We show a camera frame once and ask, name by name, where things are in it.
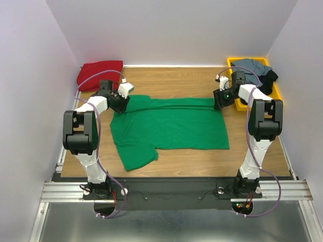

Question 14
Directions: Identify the aluminium frame rail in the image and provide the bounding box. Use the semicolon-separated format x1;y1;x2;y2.
40;180;313;203

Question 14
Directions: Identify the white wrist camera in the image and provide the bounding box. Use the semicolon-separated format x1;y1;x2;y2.
117;78;134;99
216;75;230;91

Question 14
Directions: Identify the black t shirt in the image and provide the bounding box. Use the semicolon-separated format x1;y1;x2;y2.
259;70;278;95

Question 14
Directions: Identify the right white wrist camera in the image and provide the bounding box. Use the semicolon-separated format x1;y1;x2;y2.
216;75;230;91

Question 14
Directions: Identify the yellow plastic bin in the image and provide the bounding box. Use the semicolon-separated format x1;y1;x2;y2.
227;56;282;111

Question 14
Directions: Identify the grey blue t shirt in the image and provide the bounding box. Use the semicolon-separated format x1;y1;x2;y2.
231;58;272;85

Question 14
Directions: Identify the folded red t shirt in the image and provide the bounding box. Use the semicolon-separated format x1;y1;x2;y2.
76;60;123;92

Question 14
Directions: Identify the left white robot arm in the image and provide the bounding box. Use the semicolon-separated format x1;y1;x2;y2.
63;79;134;199

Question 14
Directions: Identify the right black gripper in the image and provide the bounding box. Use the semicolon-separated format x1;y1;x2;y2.
212;86;239;109

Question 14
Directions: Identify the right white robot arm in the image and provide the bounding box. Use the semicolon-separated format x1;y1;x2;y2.
213;71;283;197

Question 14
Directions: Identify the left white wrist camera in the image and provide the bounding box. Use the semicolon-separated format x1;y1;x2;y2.
117;78;134;99

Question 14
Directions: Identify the green t shirt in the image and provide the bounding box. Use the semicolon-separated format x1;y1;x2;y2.
110;95;230;171

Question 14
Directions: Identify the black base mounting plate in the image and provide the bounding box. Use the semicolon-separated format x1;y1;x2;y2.
80;177;262;214

